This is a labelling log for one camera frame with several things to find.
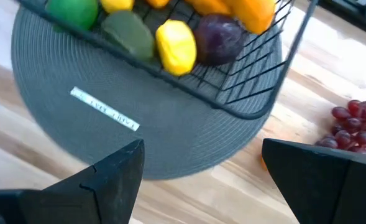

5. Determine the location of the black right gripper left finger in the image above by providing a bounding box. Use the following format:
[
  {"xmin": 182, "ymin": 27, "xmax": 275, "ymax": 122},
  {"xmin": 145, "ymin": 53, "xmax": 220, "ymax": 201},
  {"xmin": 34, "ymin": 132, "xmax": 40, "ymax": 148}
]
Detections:
[{"xmin": 0, "ymin": 139, "xmax": 145, "ymax": 224}]

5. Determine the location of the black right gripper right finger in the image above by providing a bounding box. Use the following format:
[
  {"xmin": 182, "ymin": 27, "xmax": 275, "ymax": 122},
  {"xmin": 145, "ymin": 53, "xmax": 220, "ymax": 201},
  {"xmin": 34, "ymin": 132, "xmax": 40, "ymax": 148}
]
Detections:
[{"xmin": 261, "ymin": 138, "xmax": 366, "ymax": 224}]

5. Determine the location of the red grape bunch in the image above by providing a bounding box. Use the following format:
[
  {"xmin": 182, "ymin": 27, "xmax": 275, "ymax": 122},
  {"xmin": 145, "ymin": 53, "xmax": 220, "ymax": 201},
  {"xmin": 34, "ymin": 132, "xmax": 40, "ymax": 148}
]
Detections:
[{"xmin": 314, "ymin": 96, "xmax": 366, "ymax": 155}]

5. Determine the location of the small orange tangerine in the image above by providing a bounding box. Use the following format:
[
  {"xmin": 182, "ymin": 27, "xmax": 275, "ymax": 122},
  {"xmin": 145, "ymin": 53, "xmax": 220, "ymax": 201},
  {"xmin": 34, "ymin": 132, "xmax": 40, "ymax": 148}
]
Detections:
[{"xmin": 259, "ymin": 154, "xmax": 269, "ymax": 172}]

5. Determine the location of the dark green avocado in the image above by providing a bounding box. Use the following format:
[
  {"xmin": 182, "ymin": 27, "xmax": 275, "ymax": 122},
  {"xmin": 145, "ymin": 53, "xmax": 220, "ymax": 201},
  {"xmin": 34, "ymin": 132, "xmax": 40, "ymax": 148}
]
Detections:
[{"xmin": 101, "ymin": 11, "xmax": 155, "ymax": 62}]

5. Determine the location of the dark purple round fruit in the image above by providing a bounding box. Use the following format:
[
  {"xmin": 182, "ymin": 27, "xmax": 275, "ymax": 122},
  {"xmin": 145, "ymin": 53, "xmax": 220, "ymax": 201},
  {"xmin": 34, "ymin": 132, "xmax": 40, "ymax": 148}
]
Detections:
[{"xmin": 193, "ymin": 14, "xmax": 246, "ymax": 67}]

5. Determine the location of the yellow lumpy fruit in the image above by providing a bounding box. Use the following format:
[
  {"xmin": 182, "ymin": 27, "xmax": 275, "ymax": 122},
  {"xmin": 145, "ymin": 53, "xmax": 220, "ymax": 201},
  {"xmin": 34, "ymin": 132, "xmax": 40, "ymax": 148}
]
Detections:
[{"xmin": 155, "ymin": 19, "xmax": 198, "ymax": 77}]

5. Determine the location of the orange mango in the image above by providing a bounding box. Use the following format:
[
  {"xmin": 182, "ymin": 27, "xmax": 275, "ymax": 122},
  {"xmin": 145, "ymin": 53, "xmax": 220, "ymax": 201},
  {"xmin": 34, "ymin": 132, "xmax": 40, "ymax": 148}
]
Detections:
[
  {"xmin": 227, "ymin": 0, "xmax": 277, "ymax": 35},
  {"xmin": 145, "ymin": 0, "xmax": 171, "ymax": 9},
  {"xmin": 185, "ymin": 0, "xmax": 233, "ymax": 17}
]

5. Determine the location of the green lime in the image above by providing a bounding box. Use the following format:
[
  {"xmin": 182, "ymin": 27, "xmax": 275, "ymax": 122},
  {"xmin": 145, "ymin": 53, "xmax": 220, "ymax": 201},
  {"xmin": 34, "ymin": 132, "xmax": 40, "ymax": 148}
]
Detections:
[{"xmin": 45, "ymin": 0, "xmax": 99, "ymax": 31}]

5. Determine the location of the yellow lemon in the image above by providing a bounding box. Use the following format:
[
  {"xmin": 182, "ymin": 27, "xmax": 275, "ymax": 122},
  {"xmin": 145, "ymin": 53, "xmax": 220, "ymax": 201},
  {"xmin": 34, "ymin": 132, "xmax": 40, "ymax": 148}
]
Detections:
[{"xmin": 99, "ymin": 0, "xmax": 135, "ymax": 14}]

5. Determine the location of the white placemat label strip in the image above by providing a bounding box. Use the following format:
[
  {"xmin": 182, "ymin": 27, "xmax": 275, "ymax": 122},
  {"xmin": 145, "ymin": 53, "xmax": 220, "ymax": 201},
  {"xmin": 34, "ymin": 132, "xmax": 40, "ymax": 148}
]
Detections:
[{"xmin": 70, "ymin": 86, "xmax": 140, "ymax": 132}]

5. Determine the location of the grey round woven placemat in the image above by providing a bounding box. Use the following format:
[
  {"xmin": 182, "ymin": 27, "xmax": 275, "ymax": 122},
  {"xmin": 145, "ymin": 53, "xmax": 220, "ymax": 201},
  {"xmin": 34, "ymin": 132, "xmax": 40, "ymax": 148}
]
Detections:
[{"xmin": 11, "ymin": 6, "xmax": 283, "ymax": 180}]

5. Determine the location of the black wire basket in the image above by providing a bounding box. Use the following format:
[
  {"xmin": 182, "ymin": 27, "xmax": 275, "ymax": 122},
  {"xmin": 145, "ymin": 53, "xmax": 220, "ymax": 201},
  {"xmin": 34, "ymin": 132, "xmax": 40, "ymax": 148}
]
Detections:
[{"xmin": 14, "ymin": 0, "xmax": 320, "ymax": 121}]

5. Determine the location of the black aluminium table frame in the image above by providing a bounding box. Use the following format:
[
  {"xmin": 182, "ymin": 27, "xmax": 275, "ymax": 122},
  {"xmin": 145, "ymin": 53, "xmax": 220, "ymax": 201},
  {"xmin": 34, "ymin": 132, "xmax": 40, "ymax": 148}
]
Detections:
[{"xmin": 318, "ymin": 0, "xmax": 366, "ymax": 40}]

